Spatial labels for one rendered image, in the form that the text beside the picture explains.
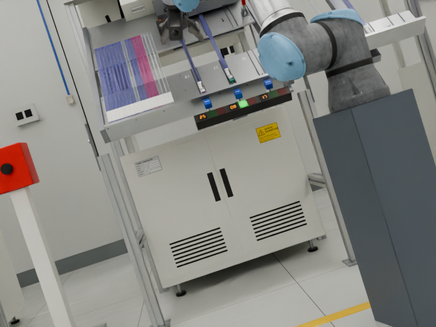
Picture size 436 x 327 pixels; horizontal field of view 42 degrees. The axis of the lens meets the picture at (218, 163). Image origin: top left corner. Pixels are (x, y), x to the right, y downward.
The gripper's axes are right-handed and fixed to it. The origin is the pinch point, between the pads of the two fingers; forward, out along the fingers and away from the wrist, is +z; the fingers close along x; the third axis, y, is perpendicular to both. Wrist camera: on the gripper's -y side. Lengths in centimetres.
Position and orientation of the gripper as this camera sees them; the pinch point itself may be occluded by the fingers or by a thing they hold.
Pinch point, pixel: (183, 44)
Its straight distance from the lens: 210.6
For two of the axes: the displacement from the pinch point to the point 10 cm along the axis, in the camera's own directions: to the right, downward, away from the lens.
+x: -9.9, 0.6, 1.0
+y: 0.0, -8.5, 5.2
